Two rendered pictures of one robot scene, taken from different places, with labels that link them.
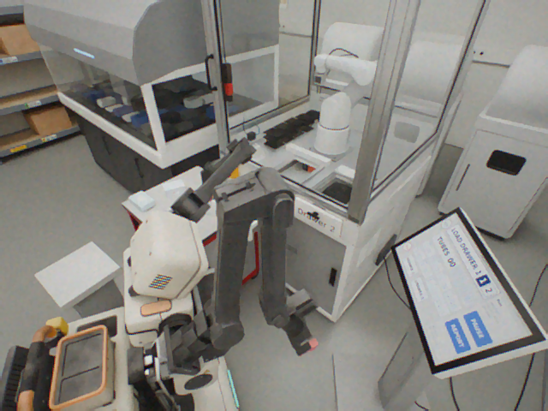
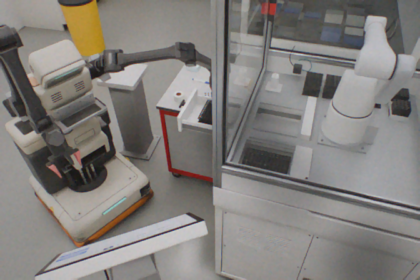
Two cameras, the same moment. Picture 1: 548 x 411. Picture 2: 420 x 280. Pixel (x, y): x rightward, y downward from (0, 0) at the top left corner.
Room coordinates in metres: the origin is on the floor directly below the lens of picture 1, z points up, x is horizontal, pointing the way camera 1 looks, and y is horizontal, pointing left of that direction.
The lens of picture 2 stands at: (0.67, -1.27, 2.16)
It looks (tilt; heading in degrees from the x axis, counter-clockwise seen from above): 44 degrees down; 67
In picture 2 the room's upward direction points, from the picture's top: 1 degrees counter-clockwise
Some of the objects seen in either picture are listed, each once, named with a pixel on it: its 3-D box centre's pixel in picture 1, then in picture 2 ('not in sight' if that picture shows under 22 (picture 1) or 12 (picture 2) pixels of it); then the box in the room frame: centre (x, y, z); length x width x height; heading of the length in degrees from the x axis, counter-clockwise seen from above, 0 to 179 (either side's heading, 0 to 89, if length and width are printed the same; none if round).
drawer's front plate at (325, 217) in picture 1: (317, 217); not in sight; (1.19, -0.23, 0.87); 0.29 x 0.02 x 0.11; 48
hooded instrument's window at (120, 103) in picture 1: (155, 74); not in sight; (2.80, 1.05, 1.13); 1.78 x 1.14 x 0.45; 48
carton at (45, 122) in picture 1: (47, 118); not in sight; (3.82, 3.00, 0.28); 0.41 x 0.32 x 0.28; 142
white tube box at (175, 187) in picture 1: (174, 187); not in sight; (1.56, 0.63, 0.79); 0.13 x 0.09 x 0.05; 118
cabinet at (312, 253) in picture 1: (319, 217); (310, 197); (1.72, -0.36, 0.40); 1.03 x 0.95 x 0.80; 48
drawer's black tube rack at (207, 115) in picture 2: not in sight; (220, 116); (1.31, 0.08, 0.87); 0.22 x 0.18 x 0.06; 138
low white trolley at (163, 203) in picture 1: (199, 244); (213, 127); (1.45, 0.51, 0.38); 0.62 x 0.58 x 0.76; 48
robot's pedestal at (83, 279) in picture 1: (105, 313); (132, 112); (0.92, 0.94, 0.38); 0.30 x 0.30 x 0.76; 52
